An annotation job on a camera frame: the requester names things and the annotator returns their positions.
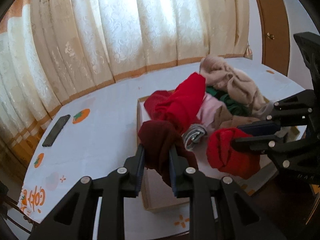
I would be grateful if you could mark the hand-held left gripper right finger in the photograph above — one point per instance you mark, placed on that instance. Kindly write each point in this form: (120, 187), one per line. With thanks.
(173, 175)

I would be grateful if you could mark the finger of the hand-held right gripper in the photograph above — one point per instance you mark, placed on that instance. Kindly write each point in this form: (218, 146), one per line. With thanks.
(257, 143)
(260, 128)

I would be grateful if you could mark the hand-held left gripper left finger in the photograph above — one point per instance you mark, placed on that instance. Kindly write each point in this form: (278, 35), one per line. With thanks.
(140, 170)

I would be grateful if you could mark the shallow gold cardboard box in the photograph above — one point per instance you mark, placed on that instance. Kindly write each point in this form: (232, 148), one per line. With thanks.
(160, 195)

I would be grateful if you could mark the bright red sock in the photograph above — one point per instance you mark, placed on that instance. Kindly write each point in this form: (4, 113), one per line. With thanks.
(225, 152)

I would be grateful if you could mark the small beige underwear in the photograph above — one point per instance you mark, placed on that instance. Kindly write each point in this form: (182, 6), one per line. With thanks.
(225, 120)

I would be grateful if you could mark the green underwear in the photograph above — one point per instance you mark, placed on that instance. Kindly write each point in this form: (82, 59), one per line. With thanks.
(232, 105)

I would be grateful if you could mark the dark maroon underwear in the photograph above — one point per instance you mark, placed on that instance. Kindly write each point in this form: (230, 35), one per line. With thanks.
(160, 140)

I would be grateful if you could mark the pale pink underwear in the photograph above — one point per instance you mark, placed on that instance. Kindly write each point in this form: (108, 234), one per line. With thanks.
(210, 108)

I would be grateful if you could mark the orange red underwear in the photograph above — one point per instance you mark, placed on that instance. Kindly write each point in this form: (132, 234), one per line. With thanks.
(152, 105)

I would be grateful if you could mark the red underwear with grey waistband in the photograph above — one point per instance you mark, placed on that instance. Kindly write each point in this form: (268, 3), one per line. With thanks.
(185, 100)

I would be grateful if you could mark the brass door knob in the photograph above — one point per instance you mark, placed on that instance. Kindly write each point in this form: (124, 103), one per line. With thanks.
(270, 36)

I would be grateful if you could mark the curtain tassel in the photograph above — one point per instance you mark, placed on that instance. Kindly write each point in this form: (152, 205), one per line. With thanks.
(247, 49)

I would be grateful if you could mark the brown wooden door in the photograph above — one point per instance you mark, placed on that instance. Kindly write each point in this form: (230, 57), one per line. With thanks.
(272, 17)

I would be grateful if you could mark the black smartphone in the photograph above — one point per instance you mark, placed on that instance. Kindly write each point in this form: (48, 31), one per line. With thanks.
(56, 131)

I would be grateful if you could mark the dark metal stand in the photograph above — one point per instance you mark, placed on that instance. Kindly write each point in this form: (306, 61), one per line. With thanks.
(10, 205)

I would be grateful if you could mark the cream patterned curtain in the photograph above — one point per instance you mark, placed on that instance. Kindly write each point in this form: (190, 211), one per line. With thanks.
(112, 30)

